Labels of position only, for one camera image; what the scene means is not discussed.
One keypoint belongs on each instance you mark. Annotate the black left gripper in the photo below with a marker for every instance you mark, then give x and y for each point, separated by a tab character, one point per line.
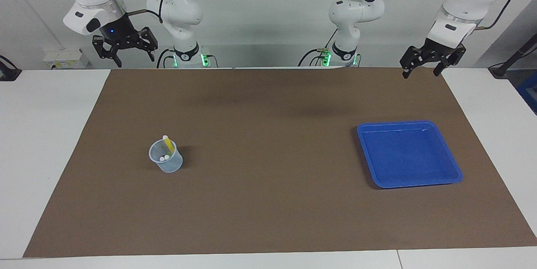
436	53

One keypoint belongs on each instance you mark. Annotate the blue storage box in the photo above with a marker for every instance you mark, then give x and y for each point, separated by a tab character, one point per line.
530	92

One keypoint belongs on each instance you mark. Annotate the translucent plastic cup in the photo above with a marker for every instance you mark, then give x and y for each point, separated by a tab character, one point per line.
168	167

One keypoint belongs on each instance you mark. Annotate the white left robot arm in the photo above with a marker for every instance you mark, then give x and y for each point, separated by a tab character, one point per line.
465	0

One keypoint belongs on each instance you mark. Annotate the white power strip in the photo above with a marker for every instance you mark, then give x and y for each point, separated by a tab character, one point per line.
63	59

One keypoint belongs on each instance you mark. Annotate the black clamp base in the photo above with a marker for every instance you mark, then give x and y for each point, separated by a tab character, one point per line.
8	74

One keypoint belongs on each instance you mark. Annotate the brown table mat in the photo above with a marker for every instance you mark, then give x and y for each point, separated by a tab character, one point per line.
268	202

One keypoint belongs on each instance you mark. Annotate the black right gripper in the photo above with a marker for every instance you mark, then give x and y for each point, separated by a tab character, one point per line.
121	36

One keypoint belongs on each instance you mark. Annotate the blue plastic tray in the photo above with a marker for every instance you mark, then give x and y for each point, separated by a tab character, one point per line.
407	155

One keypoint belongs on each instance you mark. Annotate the yellow marker pen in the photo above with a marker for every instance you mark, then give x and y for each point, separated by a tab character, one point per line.
168	144

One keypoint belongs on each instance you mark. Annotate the black stand pole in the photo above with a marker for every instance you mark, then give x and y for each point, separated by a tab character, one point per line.
518	53

